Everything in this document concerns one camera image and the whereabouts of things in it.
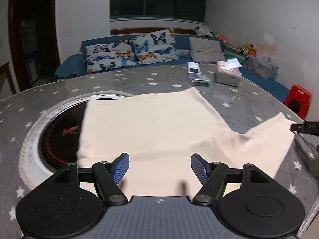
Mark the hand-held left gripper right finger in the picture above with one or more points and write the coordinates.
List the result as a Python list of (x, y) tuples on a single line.
[(199, 168)]

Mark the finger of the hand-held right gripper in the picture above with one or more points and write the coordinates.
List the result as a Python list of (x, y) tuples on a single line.
[(306, 127)]

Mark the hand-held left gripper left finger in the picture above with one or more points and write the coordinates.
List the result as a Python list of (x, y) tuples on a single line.
[(121, 168)]

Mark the cream garment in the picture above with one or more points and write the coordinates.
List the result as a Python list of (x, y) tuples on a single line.
[(154, 124)]

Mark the red plastic stool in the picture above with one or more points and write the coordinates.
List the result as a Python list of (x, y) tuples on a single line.
[(299, 92)]

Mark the black round induction cooker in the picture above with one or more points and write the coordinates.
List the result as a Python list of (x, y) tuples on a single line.
[(57, 134)]

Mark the clear storage bin of toys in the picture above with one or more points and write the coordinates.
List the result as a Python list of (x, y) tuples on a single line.
[(261, 66)]

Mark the clear box of colourful toys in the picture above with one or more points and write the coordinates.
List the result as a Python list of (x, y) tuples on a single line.
[(199, 79)]

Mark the white pink tissue pack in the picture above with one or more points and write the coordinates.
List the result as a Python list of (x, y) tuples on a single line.
[(228, 78)]

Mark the grey star print tablecloth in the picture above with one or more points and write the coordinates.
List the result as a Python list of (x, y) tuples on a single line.
[(162, 79)]

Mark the brown teddy bears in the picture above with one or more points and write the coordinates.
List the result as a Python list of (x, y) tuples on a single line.
[(246, 49)]

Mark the white flat device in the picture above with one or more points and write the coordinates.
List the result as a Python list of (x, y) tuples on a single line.
[(194, 67)]

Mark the wide butterfly print cushion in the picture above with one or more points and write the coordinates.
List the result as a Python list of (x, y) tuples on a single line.
[(107, 57)]

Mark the blue corner sofa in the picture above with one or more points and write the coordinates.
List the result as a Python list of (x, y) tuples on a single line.
[(69, 66)]

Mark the grey cushion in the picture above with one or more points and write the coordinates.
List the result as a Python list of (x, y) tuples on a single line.
[(205, 49)]

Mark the pink plush toy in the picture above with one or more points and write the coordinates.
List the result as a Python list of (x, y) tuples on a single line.
[(222, 38)]

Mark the tall butterfly print cushion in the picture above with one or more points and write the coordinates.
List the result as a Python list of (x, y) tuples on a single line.
[(154, 46)]

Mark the black white plush toy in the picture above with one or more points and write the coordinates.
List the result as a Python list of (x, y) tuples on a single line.
[(200, 31)]

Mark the brown framed panel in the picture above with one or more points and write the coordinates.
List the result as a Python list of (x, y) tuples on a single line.
[(7, 79)]

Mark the dark wooden door frame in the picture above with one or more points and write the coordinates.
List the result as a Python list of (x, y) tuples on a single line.
[(13, 42)]

